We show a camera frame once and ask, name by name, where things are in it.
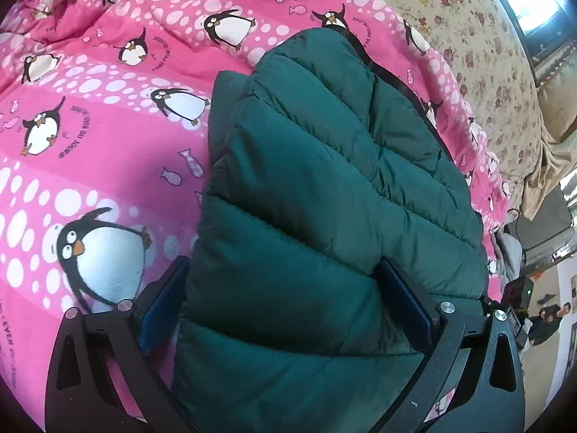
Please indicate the floral print bedsheet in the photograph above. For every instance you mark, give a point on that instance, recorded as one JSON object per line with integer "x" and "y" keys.
{"x": 487, "y": 76}

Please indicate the grey chair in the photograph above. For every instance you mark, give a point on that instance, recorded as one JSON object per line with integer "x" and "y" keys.
{"x": 547, "y": 225}

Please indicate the window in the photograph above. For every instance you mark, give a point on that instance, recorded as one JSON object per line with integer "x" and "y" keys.
{"x": 536, "y": 4}

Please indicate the pink penguin print blanket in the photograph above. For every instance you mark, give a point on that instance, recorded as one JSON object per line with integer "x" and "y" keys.
{"x": 112, "y": 153}

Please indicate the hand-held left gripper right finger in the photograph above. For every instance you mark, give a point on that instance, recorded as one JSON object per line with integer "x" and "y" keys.
{"x": 408, "y": 302}

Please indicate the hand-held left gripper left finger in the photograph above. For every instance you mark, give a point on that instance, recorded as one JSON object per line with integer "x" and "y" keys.
{"x": 162, "y": 306}

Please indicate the dark green puffer jacket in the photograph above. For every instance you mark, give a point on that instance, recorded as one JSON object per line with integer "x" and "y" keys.
{"x": 315, "y": 198}

